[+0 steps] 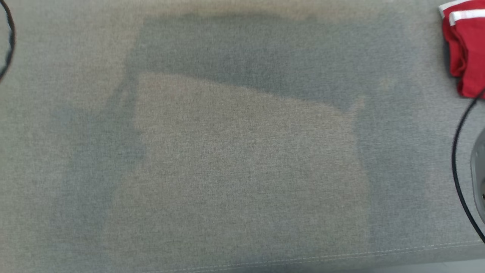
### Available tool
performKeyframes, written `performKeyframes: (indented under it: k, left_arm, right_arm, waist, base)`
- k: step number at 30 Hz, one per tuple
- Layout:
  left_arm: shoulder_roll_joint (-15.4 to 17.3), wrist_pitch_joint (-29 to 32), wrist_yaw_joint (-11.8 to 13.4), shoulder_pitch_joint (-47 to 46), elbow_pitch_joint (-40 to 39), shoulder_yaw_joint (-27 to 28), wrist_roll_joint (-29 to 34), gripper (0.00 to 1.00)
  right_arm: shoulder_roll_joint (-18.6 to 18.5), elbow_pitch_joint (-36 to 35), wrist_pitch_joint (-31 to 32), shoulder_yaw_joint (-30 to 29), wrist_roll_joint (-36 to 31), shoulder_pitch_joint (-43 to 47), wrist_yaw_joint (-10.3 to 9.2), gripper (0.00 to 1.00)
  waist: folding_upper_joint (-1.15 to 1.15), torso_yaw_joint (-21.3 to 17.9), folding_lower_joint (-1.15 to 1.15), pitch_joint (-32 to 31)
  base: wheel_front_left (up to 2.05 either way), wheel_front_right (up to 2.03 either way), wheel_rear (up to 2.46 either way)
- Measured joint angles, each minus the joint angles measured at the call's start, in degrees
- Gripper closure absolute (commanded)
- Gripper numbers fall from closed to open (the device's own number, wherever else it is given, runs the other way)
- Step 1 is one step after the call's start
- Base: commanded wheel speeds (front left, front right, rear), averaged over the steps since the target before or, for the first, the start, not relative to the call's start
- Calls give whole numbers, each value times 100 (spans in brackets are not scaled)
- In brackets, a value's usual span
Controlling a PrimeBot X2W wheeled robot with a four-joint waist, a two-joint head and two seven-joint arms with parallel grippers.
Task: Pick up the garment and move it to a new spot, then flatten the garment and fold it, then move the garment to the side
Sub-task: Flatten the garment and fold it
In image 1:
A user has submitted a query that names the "grey fabric sofa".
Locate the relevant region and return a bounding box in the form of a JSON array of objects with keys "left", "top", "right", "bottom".
[{"left": 0, "top": 0, "right": 485, "bottom": 273}]

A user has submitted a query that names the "red shorts white stripe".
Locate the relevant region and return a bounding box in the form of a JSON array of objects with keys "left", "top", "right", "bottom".
[{"left": 439, "top": 0, "right": 485, "bottom": 99}]

